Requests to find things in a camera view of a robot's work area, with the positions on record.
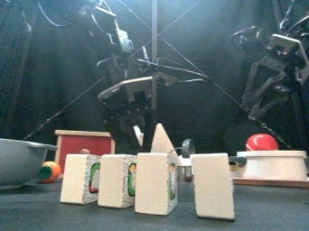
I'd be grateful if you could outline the red wooden box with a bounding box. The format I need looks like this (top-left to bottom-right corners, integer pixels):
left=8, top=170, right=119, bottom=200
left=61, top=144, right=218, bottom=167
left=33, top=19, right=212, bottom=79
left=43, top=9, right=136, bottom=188
left=54, top=129, right=118, bottom=175

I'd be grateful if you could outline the grey plastic bowl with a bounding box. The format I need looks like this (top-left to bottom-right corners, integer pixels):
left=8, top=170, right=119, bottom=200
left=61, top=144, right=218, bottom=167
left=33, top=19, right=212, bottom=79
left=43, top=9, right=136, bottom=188
left=0, top=138, right=59, bottom=190

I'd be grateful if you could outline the white toy knife block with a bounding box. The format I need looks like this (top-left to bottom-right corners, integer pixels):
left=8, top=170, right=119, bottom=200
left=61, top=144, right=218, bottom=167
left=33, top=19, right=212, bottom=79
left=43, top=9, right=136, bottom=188
left=133, top=122, right=181, bottom=156

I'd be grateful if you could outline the white round pedestal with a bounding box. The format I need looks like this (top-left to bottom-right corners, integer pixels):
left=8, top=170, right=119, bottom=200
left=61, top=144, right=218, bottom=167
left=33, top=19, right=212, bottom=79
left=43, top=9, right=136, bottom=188
left=236, top=150, right=309, bottom=180

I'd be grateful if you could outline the vertical metal pole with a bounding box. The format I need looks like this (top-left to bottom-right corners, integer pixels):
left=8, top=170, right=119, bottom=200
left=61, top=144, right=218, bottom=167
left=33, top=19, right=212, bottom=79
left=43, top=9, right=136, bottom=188
left=152, top=0, right=160, bottom=113

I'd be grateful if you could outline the wooden board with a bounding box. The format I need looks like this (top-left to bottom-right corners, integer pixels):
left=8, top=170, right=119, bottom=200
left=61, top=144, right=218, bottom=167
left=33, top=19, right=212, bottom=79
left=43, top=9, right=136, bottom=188
left=232, top=177, right=309, bottom=189

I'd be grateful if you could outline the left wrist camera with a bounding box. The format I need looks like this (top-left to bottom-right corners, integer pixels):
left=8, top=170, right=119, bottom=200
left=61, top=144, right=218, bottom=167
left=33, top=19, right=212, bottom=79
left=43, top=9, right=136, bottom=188
left=115, top=29, right=136, bottom=56

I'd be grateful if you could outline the red ball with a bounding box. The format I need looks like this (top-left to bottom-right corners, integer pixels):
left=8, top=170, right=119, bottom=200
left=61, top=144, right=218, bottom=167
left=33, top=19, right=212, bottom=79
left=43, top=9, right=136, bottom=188
left=245, top=133, right=280, bottom=152

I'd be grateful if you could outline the orange toy fruit green end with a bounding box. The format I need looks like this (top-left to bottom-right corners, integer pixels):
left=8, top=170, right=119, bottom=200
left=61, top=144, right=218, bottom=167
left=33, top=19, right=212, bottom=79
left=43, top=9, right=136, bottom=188
left=38, top=161, right=63, bottom=184

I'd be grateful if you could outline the diagonal bracing cable with turnbuckle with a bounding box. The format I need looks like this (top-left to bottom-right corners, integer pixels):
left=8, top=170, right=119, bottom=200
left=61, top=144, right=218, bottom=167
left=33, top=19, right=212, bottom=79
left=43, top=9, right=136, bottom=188
left=118, top=0, right=292, bottom=149

